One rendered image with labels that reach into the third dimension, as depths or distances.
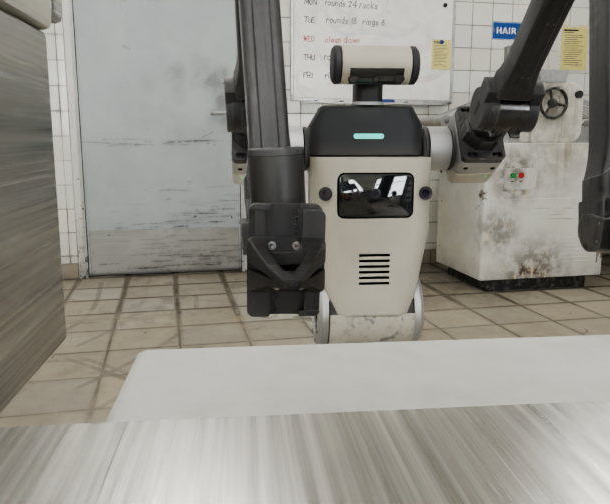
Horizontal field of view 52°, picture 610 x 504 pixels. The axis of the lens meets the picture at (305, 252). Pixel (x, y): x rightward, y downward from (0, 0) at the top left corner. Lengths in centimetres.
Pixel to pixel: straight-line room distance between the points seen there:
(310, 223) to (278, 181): 9
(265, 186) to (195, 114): 357
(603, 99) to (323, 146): 58
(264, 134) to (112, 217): 354
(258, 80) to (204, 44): 350
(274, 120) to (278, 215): 18
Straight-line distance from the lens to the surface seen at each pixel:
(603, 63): 87
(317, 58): 428
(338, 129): 125
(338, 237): 119
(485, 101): 116
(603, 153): 83
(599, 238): 80
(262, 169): 62
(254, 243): 53
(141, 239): 423
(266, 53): 74
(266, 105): 72
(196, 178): 419
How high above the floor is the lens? 87
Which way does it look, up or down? 10 degrees down
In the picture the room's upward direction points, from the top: straight up
